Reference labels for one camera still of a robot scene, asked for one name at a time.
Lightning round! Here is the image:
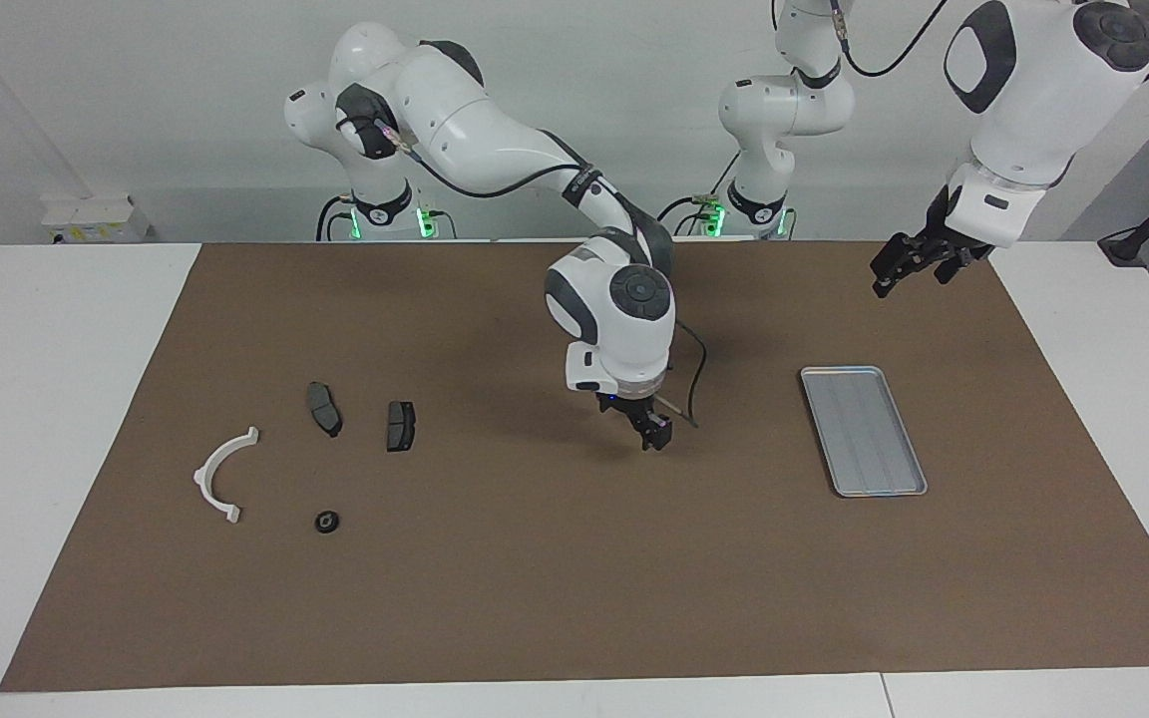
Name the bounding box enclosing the white semicircular bracket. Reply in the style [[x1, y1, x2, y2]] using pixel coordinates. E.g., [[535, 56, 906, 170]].
[[193, 427, 260, 524]]

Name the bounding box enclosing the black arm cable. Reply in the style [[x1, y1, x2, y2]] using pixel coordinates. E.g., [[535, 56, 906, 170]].
[[335, 100, 707, 430], [829, 0, 950, 79]]

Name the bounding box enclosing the black base cable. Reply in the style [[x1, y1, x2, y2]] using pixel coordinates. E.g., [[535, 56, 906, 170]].
[[656, 194, 725, 237], [315, 192, 356, 242]]

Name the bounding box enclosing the long grey brake pad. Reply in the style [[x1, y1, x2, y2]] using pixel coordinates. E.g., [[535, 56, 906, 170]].
[[307, 382, 343, 438]]

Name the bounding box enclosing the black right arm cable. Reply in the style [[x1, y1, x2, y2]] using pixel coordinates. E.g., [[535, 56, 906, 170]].
[[335, 100, 707, 430]]

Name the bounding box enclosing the silver metal tray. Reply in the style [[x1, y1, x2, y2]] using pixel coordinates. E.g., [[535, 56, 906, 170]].
[[800, 366, 929, 498]]

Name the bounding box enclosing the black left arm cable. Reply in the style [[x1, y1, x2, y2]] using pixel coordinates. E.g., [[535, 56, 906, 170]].
[[829, 0, 950, 79]]

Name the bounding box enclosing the brown table mat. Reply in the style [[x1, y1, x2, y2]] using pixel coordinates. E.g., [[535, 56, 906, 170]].
[[0, 239, 1149, 693]]

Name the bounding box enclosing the white box with yellow label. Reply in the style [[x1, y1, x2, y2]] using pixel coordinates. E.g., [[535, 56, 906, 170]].
[[41, 194, 150, 244]]

